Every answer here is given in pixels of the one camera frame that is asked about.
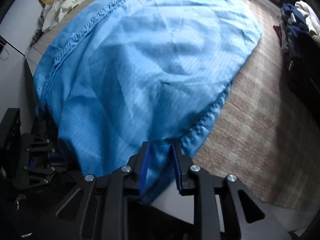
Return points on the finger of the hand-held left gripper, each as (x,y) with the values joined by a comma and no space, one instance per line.
(35,142)
(36,176)

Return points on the cream knit cardigan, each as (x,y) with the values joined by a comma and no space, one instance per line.
(310,15)

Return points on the red folded garment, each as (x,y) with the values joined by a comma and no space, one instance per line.
(277,30)

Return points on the white crumpled cloth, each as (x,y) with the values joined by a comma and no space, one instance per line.
(65,5)

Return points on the blue striped garment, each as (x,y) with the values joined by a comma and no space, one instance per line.
(150,67)

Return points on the navy folded garment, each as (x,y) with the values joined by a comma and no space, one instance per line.
(295,22)

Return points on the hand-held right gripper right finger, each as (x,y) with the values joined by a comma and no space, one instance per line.
(177,170)

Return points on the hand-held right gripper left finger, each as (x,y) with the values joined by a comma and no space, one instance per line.
(145,172)

